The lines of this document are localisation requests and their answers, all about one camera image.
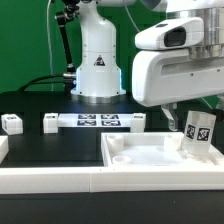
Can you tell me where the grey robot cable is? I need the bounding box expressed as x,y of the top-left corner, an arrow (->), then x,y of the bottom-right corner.
123,0 -> 141,34

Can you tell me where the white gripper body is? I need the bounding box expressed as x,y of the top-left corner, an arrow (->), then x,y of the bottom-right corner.
132,49 -> 224,107

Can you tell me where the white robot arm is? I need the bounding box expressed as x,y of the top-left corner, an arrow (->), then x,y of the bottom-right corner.
72,0 -> 224,131

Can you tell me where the black cable bundle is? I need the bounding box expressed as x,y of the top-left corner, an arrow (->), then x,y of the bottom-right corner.
17,73 -> 76,93

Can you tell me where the white square table top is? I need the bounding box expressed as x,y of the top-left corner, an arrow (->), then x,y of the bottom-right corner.
101,132 -> 224,166

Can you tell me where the white base marker plate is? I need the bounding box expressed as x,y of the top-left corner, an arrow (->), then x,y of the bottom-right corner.
58,113 -> 132,127

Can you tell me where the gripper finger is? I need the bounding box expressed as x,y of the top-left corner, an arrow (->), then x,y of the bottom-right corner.
161,103 -> 178,131

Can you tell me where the white cable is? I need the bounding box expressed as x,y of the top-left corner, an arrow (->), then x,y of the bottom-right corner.
46,0 -> 56,92

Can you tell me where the white u-shaped obstacle fence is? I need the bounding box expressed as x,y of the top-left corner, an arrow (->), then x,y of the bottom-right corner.
0,134 -> 224,195

